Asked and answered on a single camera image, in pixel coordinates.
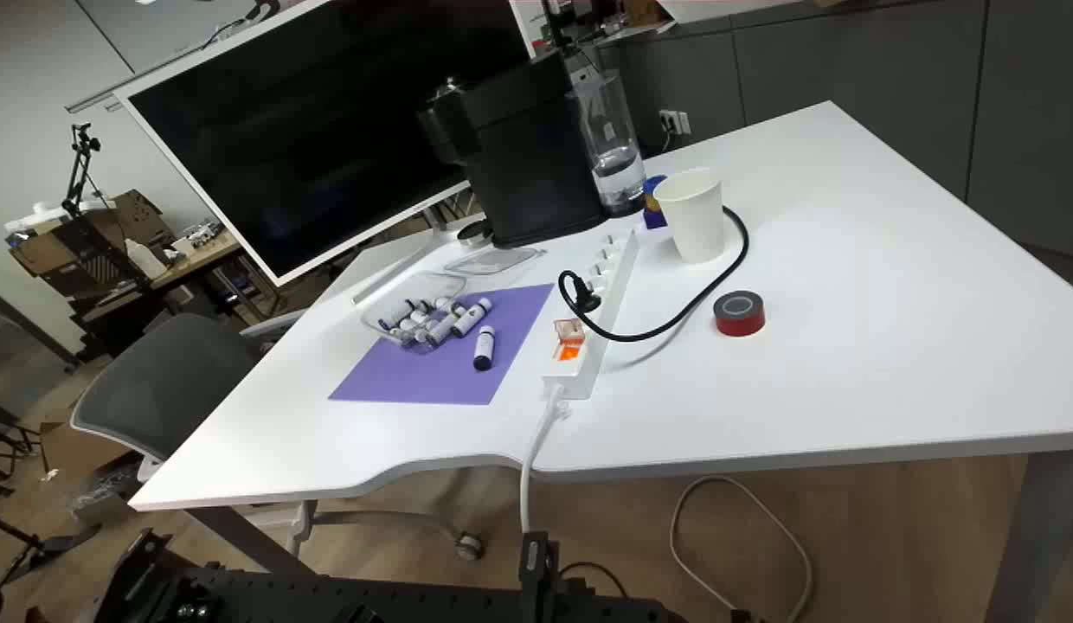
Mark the small bottle with black cap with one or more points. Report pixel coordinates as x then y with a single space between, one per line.
417 329
468 317
442 325
389 324
487 348

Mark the clear bowl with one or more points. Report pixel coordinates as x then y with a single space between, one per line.
428 290

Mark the white power strip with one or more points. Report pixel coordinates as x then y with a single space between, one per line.
589 338

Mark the grey monitor stand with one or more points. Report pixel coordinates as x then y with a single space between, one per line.
495 257

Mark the purple mat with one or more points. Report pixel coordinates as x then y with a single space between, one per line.
443 374

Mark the black box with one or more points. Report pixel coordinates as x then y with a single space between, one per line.
525 150

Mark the white paper cup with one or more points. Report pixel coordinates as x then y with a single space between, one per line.
696 211

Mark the red tape roll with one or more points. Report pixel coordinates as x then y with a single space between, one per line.
738 324

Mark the white framed computer monitor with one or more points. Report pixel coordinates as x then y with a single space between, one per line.
329 115

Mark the black perforated breadboard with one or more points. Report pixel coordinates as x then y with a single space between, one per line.
329 600

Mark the grey office chair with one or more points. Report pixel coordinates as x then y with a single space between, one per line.
168 381

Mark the cluttered wooden desk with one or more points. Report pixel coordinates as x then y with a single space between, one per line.
124 236

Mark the grey table leg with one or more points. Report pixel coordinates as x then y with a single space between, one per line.
1040 540

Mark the white wall outlet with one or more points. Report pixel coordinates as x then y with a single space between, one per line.
675 122

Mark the black camera tripod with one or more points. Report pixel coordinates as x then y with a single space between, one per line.
86 144

